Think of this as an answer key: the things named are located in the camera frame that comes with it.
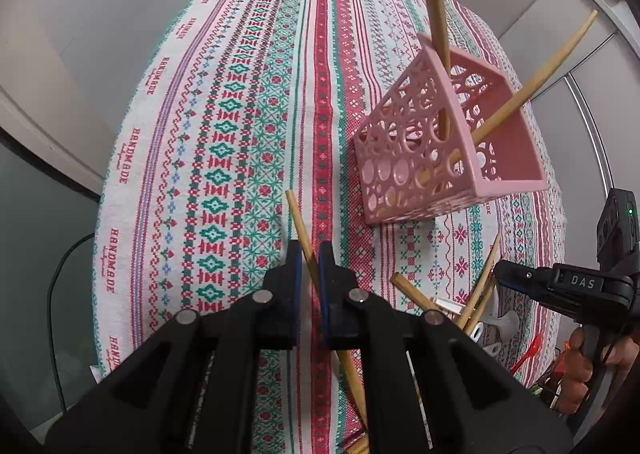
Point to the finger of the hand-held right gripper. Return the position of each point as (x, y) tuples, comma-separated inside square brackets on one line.
[(525, 279)]

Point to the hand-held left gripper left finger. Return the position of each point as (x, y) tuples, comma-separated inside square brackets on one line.
[(295, 279)]

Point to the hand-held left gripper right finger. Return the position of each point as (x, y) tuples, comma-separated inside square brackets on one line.
[(325, 284)]

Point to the white rice paddle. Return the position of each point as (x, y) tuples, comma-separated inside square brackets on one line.
[(492, 351), (505, 319)]

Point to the red plastic spoon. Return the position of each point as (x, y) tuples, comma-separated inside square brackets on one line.
[(532, 346)]

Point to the pink perforated utensil holder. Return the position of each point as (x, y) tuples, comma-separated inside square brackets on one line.
[(400, 174)]

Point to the person's right hand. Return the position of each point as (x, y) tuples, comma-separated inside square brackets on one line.
[(575, 369)]

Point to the patterned striped tablecloth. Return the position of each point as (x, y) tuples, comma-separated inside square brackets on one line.
[(225, 134)]

